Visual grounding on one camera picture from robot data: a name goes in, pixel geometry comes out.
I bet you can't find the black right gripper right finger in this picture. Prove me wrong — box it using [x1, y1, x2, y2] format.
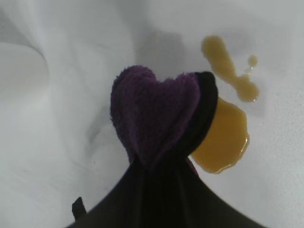
[166, 161, 262, 228]

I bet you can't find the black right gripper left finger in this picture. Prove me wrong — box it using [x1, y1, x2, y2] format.
[68, 165, 152, 228]

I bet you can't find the purple and black cloth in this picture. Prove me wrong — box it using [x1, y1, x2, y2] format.
[71, 64, 219, 220]

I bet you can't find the large brown liquid spill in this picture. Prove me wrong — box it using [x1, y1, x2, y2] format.
[190, 97, 250, 174]

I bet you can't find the small brown liquid spill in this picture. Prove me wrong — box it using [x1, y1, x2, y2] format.
[201, 35, 260, 103]

